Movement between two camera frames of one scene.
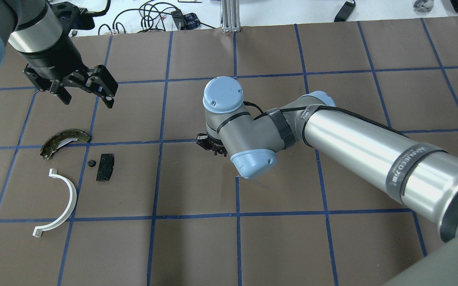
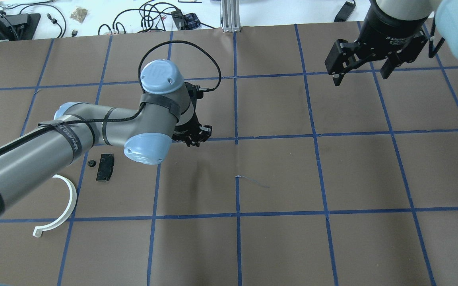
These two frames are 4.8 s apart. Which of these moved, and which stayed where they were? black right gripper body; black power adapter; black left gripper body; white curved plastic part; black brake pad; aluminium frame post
Moved: black left gripper body; black right gripper body
Stayed: black brake pad; black power adapter; aluminium frame post; white curved plastic part
